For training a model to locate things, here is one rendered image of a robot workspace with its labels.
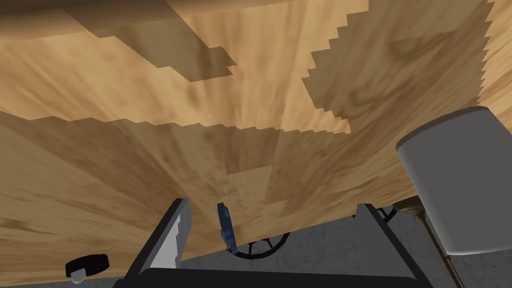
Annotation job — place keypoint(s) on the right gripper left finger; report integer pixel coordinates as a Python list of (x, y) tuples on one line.
[(168, 244)]

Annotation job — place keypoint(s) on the flat blue object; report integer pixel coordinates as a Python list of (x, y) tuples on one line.
[(226, 228)]

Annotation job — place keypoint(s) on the light wooden table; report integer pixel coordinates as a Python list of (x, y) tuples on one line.
[(280, 100)]

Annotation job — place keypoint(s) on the black disc with white stub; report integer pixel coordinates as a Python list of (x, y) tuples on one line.
[(90, 264)]

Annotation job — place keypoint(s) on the black spoked frame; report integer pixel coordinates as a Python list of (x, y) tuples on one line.
[(262, 250)]

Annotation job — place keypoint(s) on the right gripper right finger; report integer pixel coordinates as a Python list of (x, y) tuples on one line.
[(386, 240)]

